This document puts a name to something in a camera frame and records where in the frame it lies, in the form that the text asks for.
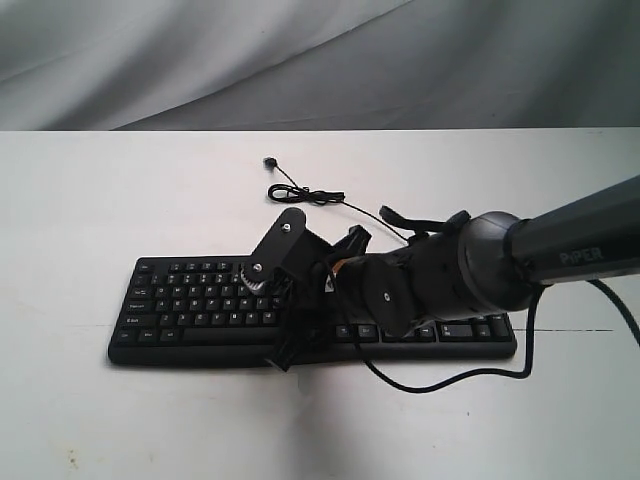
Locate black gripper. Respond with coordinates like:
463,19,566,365
264,238,369,372

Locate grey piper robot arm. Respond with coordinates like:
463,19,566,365
241,178,639,370

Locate black acer keyboard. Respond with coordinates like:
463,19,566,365
108,256,517,368

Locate grey backdrop cloth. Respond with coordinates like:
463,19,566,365
1,1,639,130

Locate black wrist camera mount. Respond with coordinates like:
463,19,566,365
240,207,333,295

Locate black keyboard usb cable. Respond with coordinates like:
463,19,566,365
261,155,407,246

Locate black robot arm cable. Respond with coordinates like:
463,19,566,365
349,277,640,394

